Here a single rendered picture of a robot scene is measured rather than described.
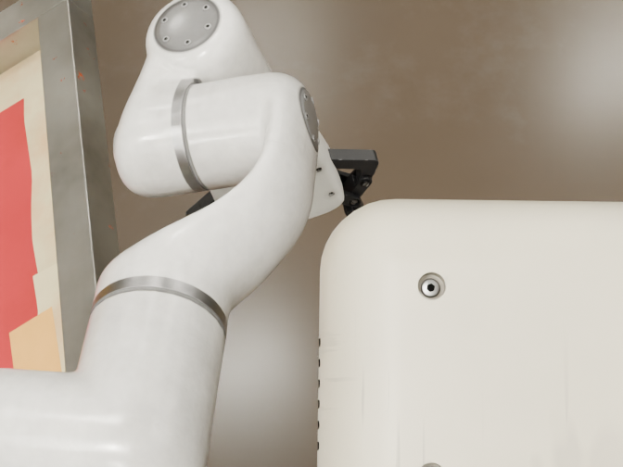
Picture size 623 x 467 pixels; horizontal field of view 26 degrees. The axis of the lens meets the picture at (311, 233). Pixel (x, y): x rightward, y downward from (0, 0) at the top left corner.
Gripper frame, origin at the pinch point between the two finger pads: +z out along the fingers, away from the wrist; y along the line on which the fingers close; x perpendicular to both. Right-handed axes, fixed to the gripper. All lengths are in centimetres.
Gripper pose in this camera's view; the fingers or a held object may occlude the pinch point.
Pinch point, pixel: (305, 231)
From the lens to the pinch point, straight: 118.8
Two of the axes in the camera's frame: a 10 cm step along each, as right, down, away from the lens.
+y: 9.4, -3.0, -1.4
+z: 2.9, 5.1, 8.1
